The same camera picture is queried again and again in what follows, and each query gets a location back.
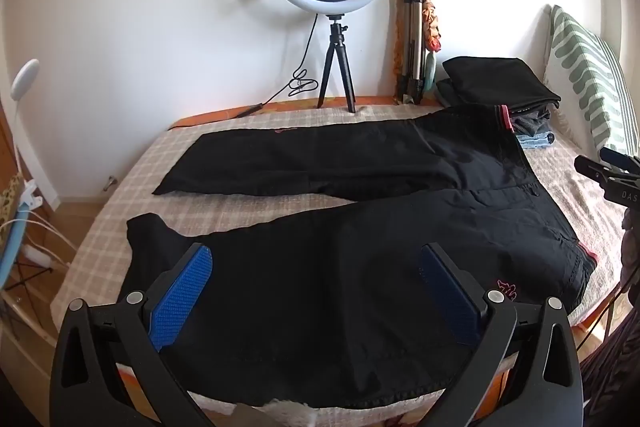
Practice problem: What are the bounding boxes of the black ring light cable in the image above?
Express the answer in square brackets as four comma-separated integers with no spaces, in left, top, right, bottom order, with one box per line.
[235,14,321,118]

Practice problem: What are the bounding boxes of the grey houndstooth folded garment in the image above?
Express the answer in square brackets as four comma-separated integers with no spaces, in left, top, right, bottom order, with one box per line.
[512,108,552,134]

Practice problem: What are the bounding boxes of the white clip lamp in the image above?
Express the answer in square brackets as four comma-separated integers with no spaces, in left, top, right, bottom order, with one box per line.
[11,58,42,208]

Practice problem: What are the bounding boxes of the black pants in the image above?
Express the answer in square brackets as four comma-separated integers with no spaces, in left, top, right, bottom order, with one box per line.
[125,103,601,410]

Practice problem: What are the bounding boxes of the black mini tripod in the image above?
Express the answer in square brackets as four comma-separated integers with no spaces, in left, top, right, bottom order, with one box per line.
[316,14,357,114]

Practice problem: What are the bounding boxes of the white fluffy cloth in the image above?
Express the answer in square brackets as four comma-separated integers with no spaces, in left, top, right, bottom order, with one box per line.
[235,399,322,427]

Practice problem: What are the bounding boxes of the white cable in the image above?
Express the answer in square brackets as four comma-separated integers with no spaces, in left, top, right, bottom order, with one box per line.
[0,214,79,269]

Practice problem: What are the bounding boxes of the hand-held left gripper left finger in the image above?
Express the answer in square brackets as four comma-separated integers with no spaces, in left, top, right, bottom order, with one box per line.
[50,243,216,427]

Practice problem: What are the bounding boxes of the beige checked blanket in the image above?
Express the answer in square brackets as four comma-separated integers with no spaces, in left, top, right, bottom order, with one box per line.
[50,104,631,408]

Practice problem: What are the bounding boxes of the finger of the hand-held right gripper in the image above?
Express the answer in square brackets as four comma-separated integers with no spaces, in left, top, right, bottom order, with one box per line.
[574,155,640,188]
[599,147,640,172]

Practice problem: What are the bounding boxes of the light blue panel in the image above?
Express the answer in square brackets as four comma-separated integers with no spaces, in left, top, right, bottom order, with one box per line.
[0,206,29,289]

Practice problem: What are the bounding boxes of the person's dark patterned clothing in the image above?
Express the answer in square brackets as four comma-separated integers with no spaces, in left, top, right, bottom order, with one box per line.
[580,207,640,427]

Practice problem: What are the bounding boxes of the green striped pillow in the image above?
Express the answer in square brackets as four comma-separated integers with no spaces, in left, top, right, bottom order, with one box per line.
[542,4,633,155]

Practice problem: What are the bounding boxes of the black folded garment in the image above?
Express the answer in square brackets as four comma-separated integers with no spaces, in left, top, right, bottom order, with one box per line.
[442,56,562,112]

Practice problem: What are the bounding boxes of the dark grey folded garment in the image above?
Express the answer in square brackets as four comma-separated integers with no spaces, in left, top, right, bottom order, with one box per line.
[436,78,467,108]

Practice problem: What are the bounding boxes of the white power strip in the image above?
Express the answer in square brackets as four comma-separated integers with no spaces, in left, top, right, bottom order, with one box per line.
[22,244,54,266]

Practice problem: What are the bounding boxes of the yellow patterned cloth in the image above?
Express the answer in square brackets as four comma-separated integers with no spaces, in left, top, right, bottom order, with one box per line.
[0,171,27,221]

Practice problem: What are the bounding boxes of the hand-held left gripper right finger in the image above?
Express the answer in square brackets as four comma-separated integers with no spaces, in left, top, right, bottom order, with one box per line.
[419,242,586,427]

